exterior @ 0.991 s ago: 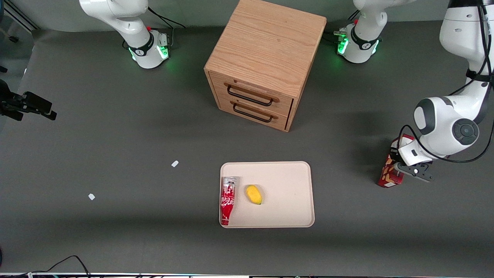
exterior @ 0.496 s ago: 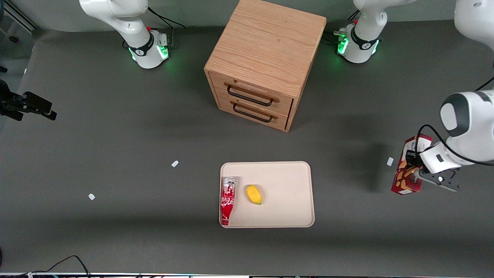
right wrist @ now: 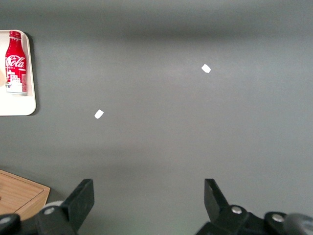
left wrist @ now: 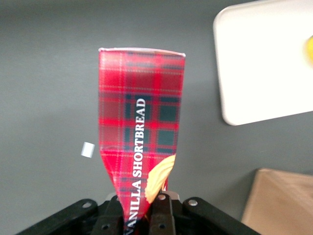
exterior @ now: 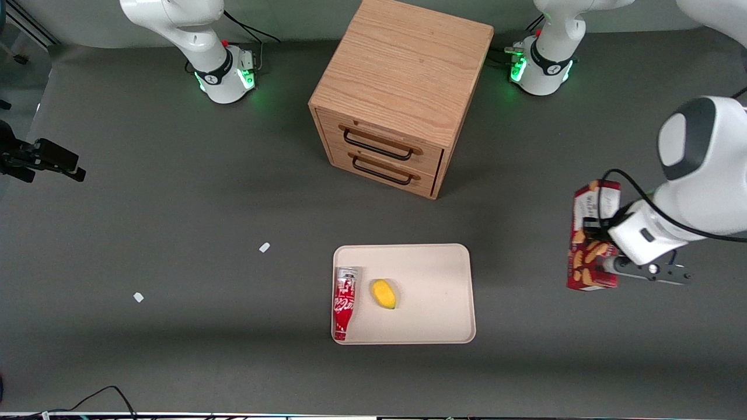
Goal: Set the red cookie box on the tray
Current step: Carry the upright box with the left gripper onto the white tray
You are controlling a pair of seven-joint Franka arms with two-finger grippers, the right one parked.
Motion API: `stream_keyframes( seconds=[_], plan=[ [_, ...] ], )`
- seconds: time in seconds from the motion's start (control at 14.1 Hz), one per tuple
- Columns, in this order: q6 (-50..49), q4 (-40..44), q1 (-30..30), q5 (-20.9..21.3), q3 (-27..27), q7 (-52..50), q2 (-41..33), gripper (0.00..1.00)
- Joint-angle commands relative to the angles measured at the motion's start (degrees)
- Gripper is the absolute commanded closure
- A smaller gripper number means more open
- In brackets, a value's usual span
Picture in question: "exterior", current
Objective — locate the yellow mango fruit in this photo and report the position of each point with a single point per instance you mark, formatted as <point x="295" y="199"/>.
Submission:
<point x="383" y="293"/>

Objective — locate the red cookie box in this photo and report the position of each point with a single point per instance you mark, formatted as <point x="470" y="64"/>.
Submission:
<point x="583" y="268"/>

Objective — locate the beige plastic tray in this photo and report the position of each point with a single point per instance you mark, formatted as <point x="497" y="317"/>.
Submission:
<point x="432" y="291"/>

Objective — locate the wooden drawer cabinet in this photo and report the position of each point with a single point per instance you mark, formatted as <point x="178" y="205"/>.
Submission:
<point x="402" y="70"/>

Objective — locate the aluminium frame rail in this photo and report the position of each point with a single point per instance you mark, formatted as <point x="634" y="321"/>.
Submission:
<point x="32" y="23"/>

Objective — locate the red cola can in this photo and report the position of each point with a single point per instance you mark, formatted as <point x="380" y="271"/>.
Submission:
<point x="344" y="303"/>

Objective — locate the wide wooden drawer front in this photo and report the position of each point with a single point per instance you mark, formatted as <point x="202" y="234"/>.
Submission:
<point x="430" y="158"/>

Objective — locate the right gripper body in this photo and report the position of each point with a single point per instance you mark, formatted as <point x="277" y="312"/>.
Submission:
<point x="30" y="157"/>

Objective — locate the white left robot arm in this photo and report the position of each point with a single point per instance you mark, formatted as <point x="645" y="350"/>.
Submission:
<point x="712" y="175"/>

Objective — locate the small black clamp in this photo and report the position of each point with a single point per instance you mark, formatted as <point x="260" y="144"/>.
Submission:
<point x="21" y="59"/>

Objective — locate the narrow wooden drawer front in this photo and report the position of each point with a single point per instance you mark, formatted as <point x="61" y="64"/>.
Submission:
<point x="425" y="183"/>

